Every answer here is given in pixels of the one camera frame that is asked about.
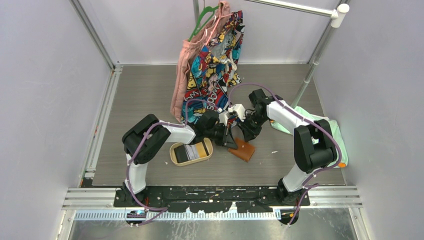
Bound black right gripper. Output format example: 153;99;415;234
236;112;268;143

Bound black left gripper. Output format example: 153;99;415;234
204;123;238;150

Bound beige oval card tray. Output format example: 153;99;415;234
169;138;214;167

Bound brown leather card holder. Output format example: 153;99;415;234
228;137;256;162

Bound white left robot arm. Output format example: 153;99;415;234
122;110;238;207

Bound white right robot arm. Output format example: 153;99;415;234
238;89;338;206

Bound gold numbered credit card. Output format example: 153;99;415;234
193;141;210;159

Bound stack of dark cards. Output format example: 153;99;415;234
174;144;196;164

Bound colourful comic print shorts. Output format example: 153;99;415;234
179;10;245;123

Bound pink hanging garment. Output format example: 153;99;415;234
169;1;234;123

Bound mint green cartoon cloth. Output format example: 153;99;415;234
268;105;349;168

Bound pink clothes hanger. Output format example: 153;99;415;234
201;0;232;46

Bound green clothes hanger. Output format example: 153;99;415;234
187;5;220;42

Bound white clothes rack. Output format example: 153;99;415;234
193;0;351;107

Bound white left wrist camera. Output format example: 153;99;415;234
217;108;230;126

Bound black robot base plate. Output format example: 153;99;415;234
113;185;310;213

